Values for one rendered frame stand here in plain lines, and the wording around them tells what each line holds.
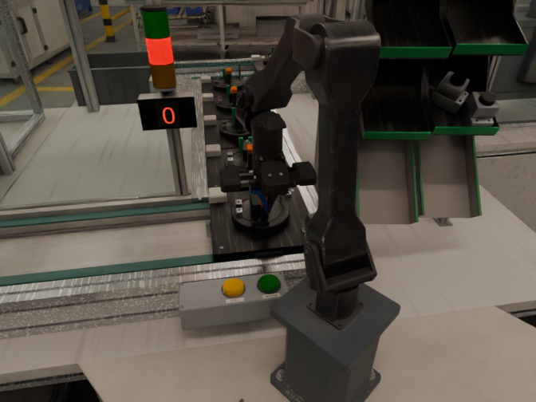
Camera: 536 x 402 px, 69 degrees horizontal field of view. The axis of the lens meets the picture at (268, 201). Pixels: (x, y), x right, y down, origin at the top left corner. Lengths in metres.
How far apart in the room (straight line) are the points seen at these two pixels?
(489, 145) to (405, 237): 0.75
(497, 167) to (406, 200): 0.94
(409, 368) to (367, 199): 0.36
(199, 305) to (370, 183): 0.47
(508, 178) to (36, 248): 1.72
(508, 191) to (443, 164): 0.96
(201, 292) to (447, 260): 0.62
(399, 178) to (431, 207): 0.10
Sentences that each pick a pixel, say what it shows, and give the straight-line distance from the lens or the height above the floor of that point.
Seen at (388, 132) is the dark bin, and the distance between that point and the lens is 0.82.
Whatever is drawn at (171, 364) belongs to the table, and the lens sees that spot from 0.82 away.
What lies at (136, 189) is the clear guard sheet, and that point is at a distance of 1.07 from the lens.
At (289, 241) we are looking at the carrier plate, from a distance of 0.87.
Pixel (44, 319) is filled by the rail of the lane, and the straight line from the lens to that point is 0.92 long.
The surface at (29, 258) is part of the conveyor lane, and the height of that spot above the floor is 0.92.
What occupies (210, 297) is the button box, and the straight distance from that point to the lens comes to 0.78.
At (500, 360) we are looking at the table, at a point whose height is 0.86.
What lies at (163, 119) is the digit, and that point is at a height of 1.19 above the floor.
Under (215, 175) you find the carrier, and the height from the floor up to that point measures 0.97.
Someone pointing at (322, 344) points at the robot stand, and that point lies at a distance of 0.59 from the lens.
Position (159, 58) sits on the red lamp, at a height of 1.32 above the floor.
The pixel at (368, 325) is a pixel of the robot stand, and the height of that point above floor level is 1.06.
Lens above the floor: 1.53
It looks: 34 degrees down
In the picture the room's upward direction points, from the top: straight up
